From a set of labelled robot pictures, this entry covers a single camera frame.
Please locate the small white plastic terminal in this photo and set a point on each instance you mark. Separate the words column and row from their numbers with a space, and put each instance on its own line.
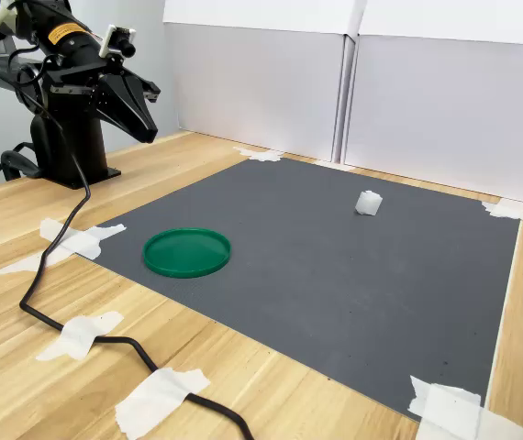
column 368, row 203

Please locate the round green lid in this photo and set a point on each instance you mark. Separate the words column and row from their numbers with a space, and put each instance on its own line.
column 187, row 253

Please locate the pale grey partition panel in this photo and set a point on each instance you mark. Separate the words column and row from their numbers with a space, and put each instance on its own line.
column 252, row 87
column 454, row 114

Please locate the dark grey mat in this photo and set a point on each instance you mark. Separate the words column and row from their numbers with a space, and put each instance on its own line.
column 312, row 284

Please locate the long white tape strip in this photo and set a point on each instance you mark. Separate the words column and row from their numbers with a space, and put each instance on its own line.
column 504, row 311

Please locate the small white camera box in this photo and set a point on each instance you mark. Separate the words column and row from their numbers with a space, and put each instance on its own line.
column 117, row 41

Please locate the white partition joint post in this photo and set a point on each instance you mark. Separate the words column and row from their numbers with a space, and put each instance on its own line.
column 345, row 101

